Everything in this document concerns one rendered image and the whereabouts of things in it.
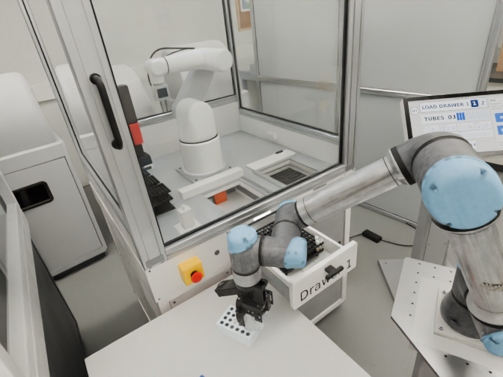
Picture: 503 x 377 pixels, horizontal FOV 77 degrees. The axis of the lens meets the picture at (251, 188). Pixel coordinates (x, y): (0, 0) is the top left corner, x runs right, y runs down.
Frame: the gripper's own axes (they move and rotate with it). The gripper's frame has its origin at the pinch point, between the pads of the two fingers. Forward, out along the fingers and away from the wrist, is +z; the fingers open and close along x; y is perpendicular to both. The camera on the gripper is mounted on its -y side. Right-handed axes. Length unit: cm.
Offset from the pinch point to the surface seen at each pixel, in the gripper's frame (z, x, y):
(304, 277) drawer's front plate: -11.1, 14.1, 12.4
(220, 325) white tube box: 1.6, -3.1, -8.7
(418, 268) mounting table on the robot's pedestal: 6, 50, 42
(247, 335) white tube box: 3.0, -1.6, -0.1
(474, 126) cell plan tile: -25, 119, 54
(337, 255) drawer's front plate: -11.2, 27.3, 18.6
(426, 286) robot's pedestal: 6, 42, 45
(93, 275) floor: 81, 38, -169
